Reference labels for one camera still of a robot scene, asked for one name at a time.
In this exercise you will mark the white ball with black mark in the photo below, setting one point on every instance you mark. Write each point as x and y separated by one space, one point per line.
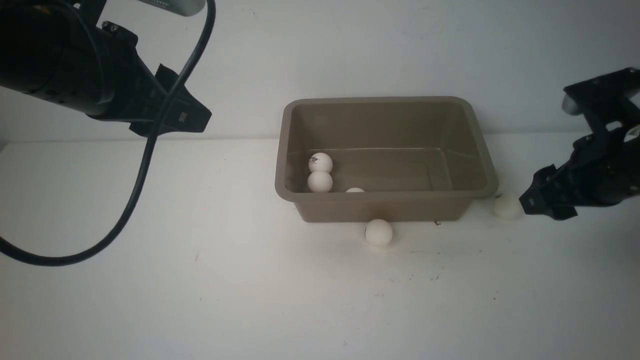
320 162

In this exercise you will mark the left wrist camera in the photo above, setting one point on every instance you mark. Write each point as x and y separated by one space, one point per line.
185 8

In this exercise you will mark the white plain ping-pong ball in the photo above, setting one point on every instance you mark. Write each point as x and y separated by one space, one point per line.
355 190

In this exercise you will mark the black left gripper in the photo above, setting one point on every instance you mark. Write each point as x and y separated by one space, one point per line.
139 93

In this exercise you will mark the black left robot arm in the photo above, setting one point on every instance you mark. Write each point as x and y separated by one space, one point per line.
58 51

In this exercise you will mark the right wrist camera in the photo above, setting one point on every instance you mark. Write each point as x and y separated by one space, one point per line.
605 99

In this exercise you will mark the white ball right near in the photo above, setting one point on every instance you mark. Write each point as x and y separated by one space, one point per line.
506 206

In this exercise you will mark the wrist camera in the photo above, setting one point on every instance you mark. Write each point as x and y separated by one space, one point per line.
605 99
185 8

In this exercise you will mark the tan plastic storage bin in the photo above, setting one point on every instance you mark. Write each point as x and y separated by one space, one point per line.
418 158

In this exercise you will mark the white ball front of bin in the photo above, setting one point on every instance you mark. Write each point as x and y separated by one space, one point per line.
379 233

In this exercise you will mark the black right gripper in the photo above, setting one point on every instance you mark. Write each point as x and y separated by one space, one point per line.
602 171

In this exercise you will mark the white ball with red logo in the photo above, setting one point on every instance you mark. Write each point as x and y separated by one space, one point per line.
320 182

